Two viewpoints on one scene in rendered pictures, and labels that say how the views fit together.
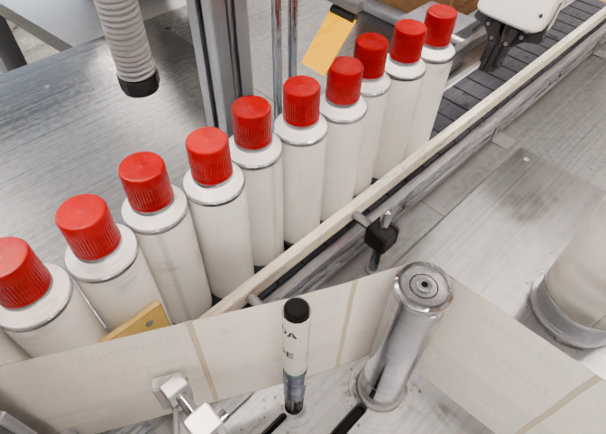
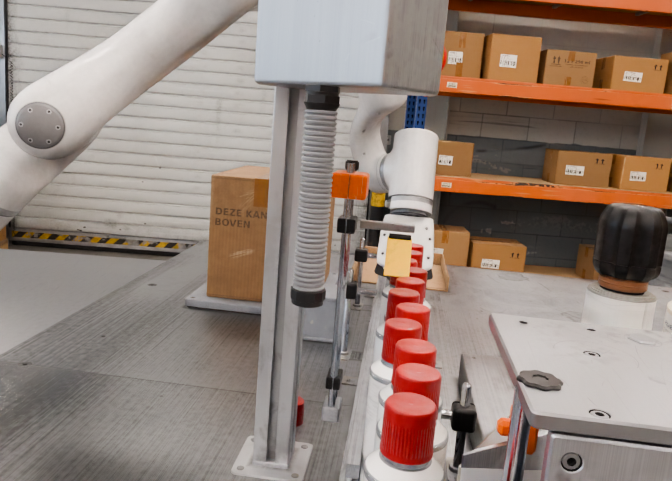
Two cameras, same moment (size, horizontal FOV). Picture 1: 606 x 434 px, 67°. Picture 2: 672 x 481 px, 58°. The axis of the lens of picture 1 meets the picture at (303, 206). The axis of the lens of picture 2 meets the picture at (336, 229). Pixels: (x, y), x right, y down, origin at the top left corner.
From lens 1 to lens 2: 0.51 m
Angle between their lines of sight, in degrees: 50
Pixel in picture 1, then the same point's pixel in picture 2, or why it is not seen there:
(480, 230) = (503, 402)
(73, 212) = (414, 346)
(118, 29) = (321, 244)
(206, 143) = (417, 308)
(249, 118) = (415, 296)
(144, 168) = (408, 323)
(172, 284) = not seen: hidden behind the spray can
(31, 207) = not seen: outside the picture
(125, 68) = (315, 279)
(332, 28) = (397, 247)
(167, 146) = (158, 457)
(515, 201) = (499, 380)
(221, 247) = not seen: hidden behind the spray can
